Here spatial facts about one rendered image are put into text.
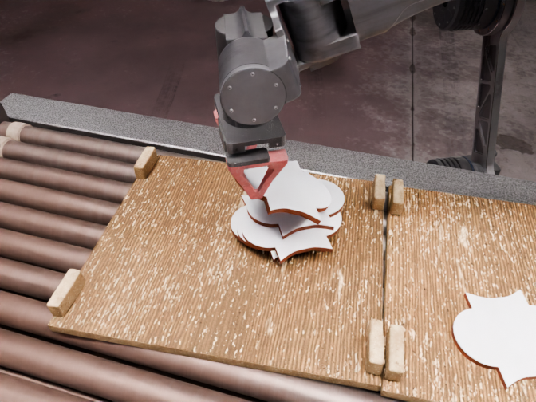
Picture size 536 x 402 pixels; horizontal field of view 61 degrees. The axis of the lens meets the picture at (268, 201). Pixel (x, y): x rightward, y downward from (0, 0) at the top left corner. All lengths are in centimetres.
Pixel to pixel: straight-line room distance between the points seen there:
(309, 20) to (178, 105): 232
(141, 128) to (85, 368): 50
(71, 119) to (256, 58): 67
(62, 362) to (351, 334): 35
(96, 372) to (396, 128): 222
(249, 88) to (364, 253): 35
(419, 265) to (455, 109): 224
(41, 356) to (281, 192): 36
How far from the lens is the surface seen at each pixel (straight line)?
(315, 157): 84
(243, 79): 39
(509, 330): 64
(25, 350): 66
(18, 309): 70
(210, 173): 78
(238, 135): 49
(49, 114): 105
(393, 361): 55
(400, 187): 74
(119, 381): 60
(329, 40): 46
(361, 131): 253
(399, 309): 62
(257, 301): 60
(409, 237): 70
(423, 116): 274
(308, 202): 59
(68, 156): 91
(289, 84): 40
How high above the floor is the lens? 144
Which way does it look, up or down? 44 degrees down
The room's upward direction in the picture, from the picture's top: straight up
